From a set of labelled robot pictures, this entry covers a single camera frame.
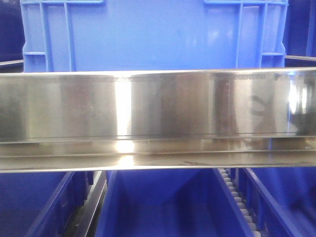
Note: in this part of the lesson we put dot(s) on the stainless steel shelf front rail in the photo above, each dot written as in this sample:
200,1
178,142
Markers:
82,121

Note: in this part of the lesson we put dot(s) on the lower middle dark blue bin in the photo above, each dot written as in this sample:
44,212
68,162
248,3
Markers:
170,203

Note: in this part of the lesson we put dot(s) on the large light blue bin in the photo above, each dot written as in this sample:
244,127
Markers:
119,35

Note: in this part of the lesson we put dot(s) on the lower left dark blue bin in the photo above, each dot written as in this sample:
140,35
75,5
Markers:
41,204

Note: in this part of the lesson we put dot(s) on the white roller track strip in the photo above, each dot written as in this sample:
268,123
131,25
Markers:
240,202

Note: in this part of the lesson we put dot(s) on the metal lane divider rail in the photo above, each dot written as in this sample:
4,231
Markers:
85,219

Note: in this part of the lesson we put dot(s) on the dark blue bin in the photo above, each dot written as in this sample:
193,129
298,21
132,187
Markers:
170,203
41,204
281,201

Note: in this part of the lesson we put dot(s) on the lower right dark blue bin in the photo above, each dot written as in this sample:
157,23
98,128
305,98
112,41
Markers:
281,201

